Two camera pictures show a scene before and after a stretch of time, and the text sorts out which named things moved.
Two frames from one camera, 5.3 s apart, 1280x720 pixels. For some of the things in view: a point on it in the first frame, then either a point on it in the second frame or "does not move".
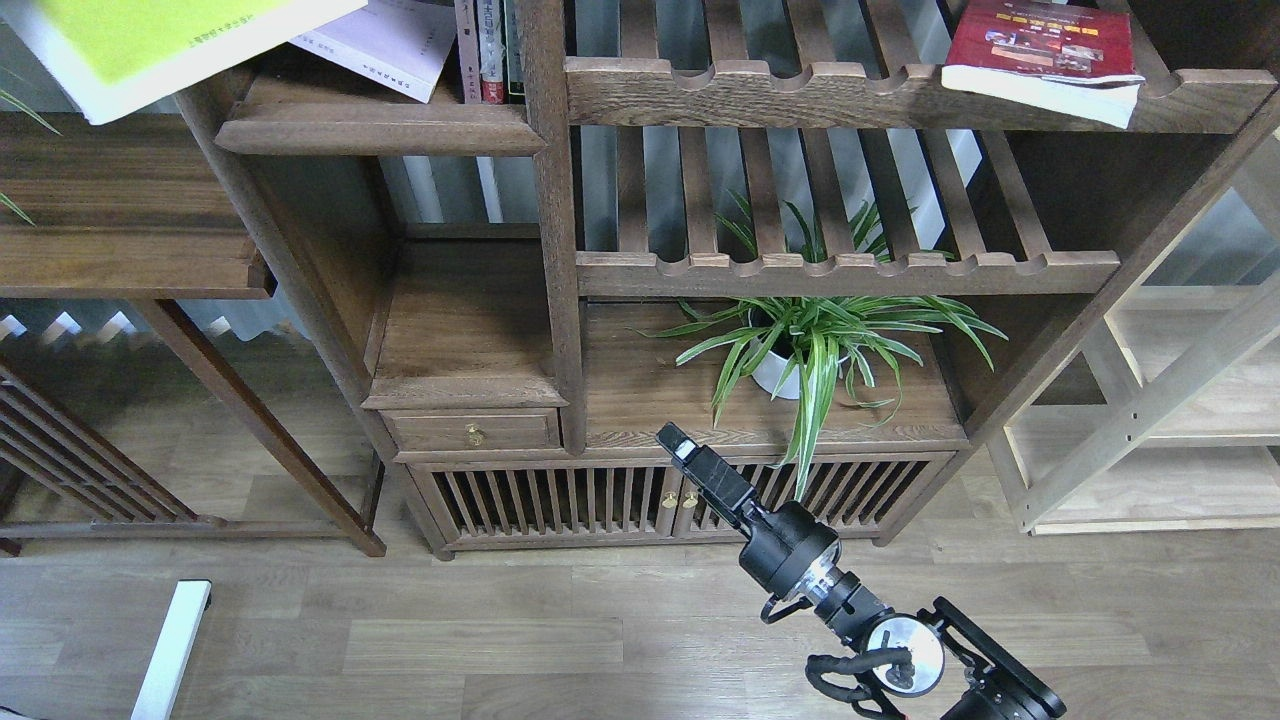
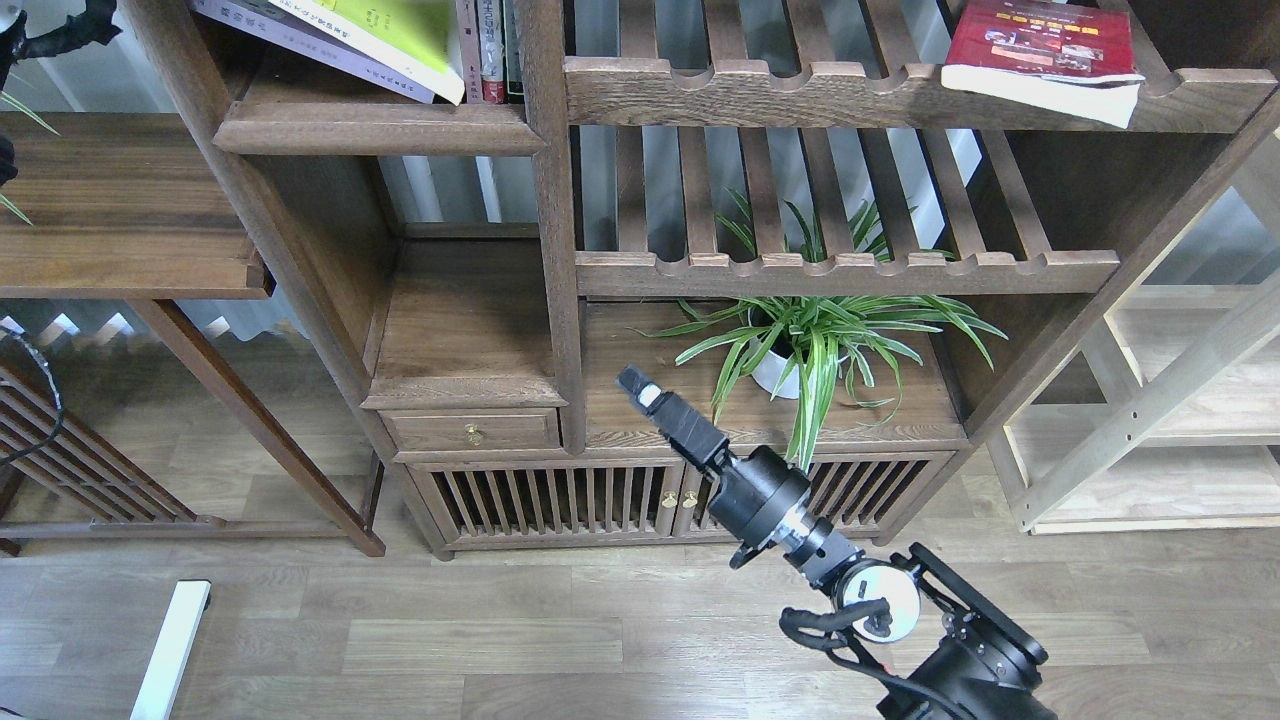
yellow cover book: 106,56 to 415,38
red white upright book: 492,52 does not move
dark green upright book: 512,29 does not move
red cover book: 1068,57 does not move
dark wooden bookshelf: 762,220 does not move
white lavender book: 402,44 to 307,35
